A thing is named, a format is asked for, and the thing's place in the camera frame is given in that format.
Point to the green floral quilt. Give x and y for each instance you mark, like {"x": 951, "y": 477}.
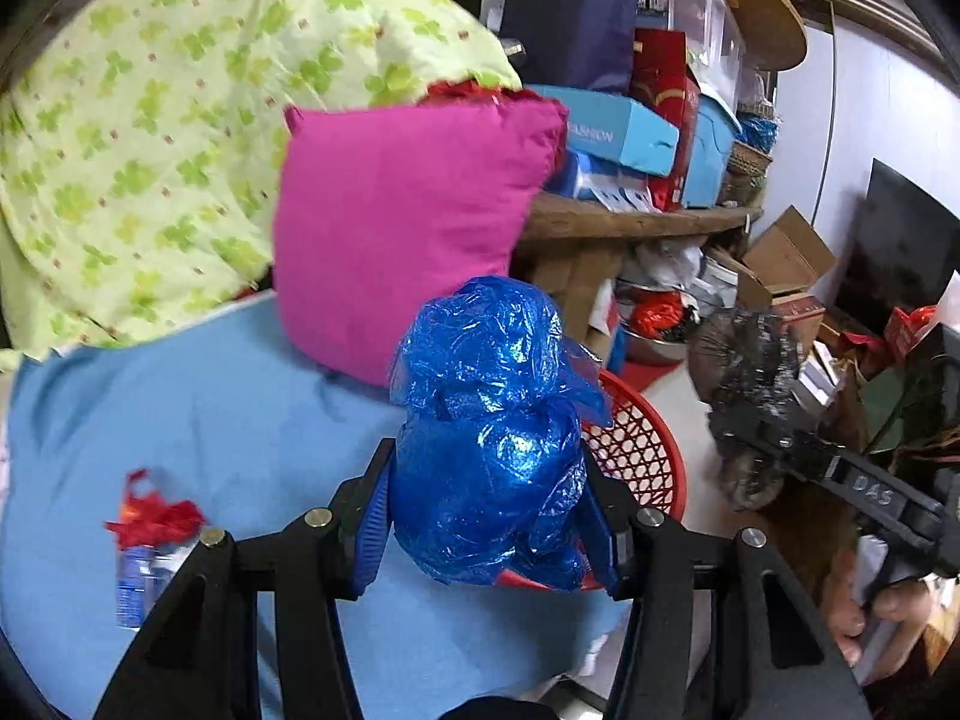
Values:
{"x": 150, "y": 127}

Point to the tall red gift box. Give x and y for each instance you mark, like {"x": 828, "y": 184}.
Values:
{"x": 667, "y": 82}

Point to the black plastic bag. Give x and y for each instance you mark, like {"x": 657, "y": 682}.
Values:
{"x": 761, "y": 360}

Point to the wooden table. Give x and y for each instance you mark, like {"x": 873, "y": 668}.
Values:
{"x": 600, "y": 217}

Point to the shiny red bag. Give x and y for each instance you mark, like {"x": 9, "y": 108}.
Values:
{"x": 660, "y": 315}

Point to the small red packet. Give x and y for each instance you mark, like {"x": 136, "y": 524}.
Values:
{"x": 907, "y": 324}

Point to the light blue cardboard box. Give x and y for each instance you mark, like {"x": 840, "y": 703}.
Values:
{"x": 600, "y": 127}

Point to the open cardboard box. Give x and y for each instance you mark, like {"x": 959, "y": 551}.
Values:
{"x": 787, "y": 251}

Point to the red crinkled wrapper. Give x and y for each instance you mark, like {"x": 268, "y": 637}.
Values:
{"x": 465, "y": 90}

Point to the wicker basket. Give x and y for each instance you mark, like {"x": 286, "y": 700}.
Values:
{"x": 750, "y": 161}

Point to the small brown box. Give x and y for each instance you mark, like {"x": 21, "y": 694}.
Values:
{"x": 799, "y": 315}

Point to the person's right hand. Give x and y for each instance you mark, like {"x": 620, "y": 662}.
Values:
{"x": 900, "y": 604}

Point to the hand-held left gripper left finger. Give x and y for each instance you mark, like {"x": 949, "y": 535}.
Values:
{"x": 371, "y": 532}

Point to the pink pillow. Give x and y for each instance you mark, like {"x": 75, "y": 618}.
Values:
{"x": 397, "y": 225}

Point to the blue bed sheet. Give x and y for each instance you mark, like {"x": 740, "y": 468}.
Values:
{"x": 262, "y": 427}

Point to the green paper bag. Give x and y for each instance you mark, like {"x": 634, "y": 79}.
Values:
{"x": 892, "y": 397}

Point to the white plastic bag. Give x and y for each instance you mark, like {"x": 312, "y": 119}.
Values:
{"x": 675, "y": 262}

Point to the blue tinsel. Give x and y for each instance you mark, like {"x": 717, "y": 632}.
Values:
{"x": 757, "y": 127}

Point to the black screen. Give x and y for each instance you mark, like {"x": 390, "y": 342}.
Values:
{"x": 907, "y": 240}

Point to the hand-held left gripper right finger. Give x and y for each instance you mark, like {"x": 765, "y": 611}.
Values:
{"x": 600, "y": 540}

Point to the blue plastic bag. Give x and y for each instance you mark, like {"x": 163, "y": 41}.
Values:
{"x": 487, "y": 427}

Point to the steel bowl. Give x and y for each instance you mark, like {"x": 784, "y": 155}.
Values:
{"x": 652, "y": 349}

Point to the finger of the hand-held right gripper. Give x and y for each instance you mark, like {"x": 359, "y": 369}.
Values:
{"x": 772, "y": 439}

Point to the white and blue packs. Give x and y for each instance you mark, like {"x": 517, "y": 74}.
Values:
{"x": 600, "y": 184}

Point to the red plastic basket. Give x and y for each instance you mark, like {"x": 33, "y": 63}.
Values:
{"x": 637, "y": 450}

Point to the clear plastic storage box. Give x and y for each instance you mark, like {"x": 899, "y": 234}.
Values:
{"x": 697, "y": 22}

